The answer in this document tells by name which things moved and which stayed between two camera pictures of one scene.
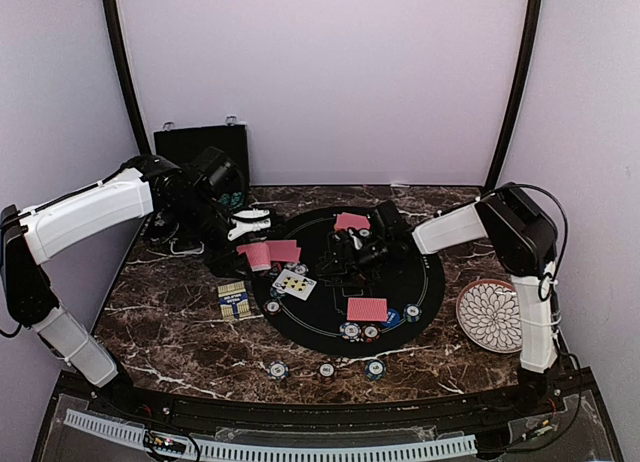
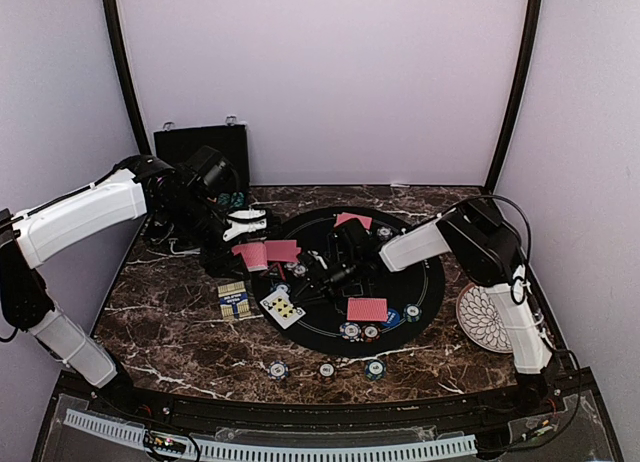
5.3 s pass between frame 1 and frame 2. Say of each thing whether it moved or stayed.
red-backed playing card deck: stayed
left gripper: stayed
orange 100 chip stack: stayed
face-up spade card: moved
